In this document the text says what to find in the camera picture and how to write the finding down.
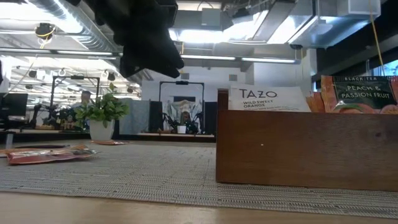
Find long background table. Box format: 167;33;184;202
0;129;217;144

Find person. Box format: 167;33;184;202
179;111;192;133
79;90;93;108

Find yellowish hanging cord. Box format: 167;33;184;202
368;0;388;77

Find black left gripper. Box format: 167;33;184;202
113;21;185;78

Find black background monitor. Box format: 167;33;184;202
0;92;29;118

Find grey ceiling junction box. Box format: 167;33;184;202
201;7;222;27

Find white Tazo orange tea packet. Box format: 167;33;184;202
228;85;312;113

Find window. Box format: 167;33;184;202
371;58;398;78

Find silver table leg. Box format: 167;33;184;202
4;130;15;149

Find wooden three-compartment box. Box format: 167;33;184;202
215;88;398;192

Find black station frame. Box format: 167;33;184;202
49;75;101;113
159;80;205;134

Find black background robot arms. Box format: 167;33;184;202
29;104;75;131

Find grey partition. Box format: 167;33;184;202
119;98;150;135

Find small red tea packet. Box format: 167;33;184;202
91;139;129;146

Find pale teal drape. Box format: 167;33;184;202
163;99;203;125

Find dark purple blackcurrant tea packet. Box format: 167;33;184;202
14;143;71;149

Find grey woven placemat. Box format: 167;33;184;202
0;140;398;220

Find black panel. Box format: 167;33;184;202
149;100;164;133
204;101;218;135

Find green plant in white pot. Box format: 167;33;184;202
73;82;130;141

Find black ceiling cable reel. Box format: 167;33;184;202
34;22;57;40

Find linear ceiling light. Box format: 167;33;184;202
0;48;122;60
180;54;296;65

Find rectangular silver ventilation duct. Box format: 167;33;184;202
253;0;382;49

